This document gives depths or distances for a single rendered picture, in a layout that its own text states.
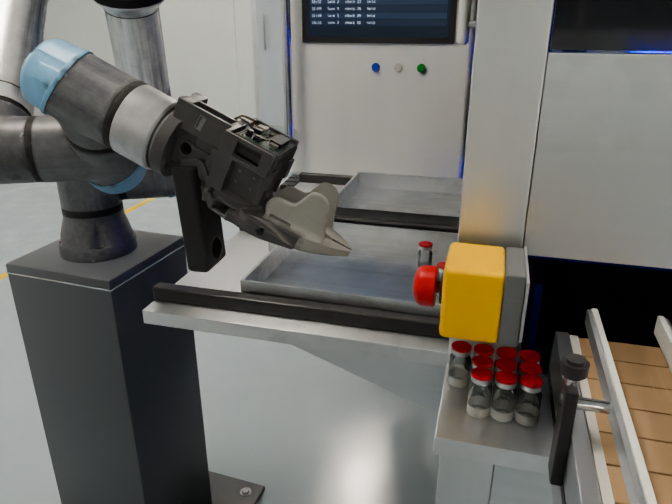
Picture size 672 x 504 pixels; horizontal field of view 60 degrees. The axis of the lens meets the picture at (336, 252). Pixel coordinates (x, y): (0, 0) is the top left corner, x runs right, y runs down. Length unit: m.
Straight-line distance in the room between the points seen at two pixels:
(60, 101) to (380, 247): 0.55
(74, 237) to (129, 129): 0.67
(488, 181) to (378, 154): 1.08
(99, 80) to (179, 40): 6.43
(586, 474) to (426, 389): 0.38
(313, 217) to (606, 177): 0.28
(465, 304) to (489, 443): 0.13
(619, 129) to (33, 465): 1.83
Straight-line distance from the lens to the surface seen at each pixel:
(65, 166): 0.72
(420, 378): 0.82
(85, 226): 1.23
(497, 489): 0.79
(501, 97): 0.58
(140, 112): 0.59
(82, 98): 0.62
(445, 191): 1.29
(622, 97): 0.59
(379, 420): 2.01
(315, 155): 1.70
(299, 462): 1.86
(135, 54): 1.06
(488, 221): 0.61
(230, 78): 6.81
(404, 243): 0.97
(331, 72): 1.65
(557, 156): 0.60
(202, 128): 0.58
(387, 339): 0.71
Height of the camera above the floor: 1.24
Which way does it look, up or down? 22 degrees down
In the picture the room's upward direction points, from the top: straight up
